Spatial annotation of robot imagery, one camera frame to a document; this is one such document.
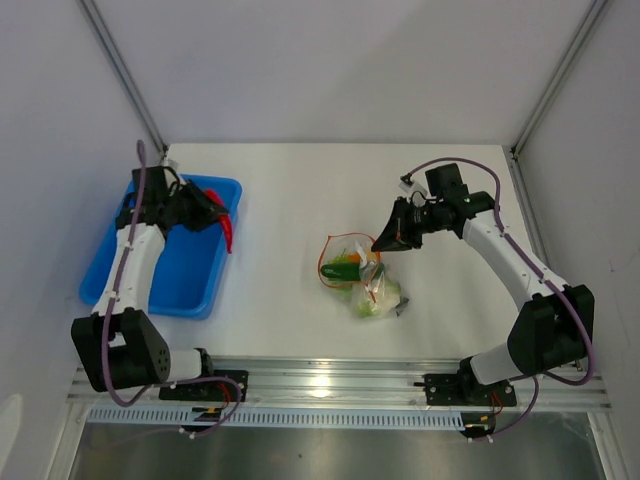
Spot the blue plastic bin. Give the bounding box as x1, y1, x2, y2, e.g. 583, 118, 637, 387
79, 173, 243, 321

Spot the left aluminium frame post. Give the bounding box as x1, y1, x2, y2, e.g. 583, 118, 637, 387
76, 0, 168, 163

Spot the white green cauliflower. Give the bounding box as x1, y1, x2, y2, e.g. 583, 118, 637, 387
351, 275, 404, 319

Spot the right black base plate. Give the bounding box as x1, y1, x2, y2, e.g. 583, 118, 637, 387
413, 373, 517, 407

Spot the red chili pepper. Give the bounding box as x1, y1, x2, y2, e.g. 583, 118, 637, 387
205, 189, 233, 255

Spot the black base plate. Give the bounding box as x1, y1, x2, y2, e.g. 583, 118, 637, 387
159, 370, 249, 403
413, 373, 517, 407

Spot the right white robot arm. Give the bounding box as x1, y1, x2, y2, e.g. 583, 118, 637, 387
372, 157, 595, 404

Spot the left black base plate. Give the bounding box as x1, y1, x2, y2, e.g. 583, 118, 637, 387
159, 370, 249, 403

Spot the white slotted cable duct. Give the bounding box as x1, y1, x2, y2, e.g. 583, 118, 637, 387
87, 405, 465, 431

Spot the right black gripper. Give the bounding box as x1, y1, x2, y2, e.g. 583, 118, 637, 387
372, 197, 444, 253

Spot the aluminium frame post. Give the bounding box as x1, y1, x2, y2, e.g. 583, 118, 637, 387
76, 0, 168, 163
509, 0, 614, 161

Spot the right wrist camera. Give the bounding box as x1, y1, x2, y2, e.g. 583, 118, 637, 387
399, 173, 429, 201

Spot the yellow mango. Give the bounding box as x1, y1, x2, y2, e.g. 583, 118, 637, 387
346, 251, 381, 266

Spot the clear zip top bag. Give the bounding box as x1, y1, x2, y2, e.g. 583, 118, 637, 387
317, 232, 401, 318

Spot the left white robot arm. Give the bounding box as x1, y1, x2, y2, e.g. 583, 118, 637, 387
71, 166, 242, 393

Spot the green lettuce piece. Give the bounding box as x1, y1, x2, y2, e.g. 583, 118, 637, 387
327, 250, 357, 264

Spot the green cucumber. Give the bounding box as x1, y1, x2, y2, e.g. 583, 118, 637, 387
320, 262, 360, 282

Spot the right aluminium frame post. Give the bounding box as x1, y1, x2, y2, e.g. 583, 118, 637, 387
509, 0, 614, 161

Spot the aluminium mounting rail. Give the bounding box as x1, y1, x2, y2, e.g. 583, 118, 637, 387
66, 356, 612, 413

